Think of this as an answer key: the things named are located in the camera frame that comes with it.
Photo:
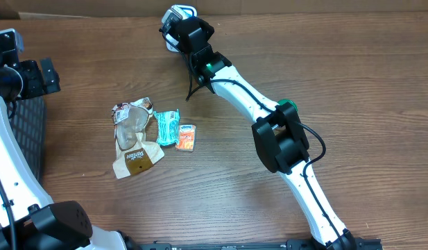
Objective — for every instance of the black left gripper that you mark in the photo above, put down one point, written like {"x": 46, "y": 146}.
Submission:
{"x": 38, "y": 86}

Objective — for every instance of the white barcode scanner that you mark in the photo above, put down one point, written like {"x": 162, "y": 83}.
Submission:
{"x": 165, "y": 29}

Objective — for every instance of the orange tissue pack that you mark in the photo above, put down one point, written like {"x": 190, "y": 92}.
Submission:
{"x": 186, "y": 137}

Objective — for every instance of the dark mesh basket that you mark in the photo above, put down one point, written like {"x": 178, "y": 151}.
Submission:
{"x": 28, "y": 124}

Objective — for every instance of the teal snack pack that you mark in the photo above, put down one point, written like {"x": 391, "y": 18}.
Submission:
{"x": 168, "y": 123}

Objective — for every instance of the brown paper pastry bag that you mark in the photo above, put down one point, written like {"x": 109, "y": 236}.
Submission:
{"x": 134, "y": 153}

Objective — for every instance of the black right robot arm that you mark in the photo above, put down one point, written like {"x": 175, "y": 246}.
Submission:
{"x": 279, "y": 135}

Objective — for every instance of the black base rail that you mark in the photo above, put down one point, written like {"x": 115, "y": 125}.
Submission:
{"x": 288, "y": 245}

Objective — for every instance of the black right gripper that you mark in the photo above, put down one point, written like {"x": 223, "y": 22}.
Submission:
{"x": 207, "y": 30}

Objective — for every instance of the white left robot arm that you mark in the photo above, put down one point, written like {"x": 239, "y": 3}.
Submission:
{"x": 29, "y": 218}

